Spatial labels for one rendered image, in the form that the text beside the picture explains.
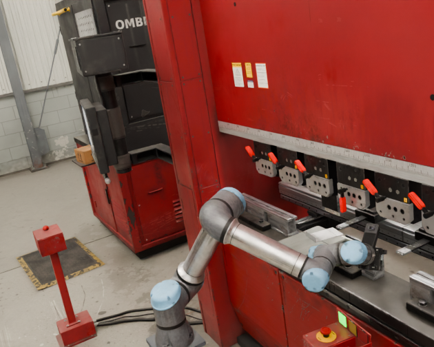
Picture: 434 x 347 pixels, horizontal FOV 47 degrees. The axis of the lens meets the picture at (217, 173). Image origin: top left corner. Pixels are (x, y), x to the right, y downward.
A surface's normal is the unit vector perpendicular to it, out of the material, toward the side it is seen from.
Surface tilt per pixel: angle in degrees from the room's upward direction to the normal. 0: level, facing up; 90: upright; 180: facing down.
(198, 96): 90
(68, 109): 90
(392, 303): 0
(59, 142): 90
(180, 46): 90
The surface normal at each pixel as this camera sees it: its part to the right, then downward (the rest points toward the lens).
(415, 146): -0.87, 0.27
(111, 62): 0.32, 0.24
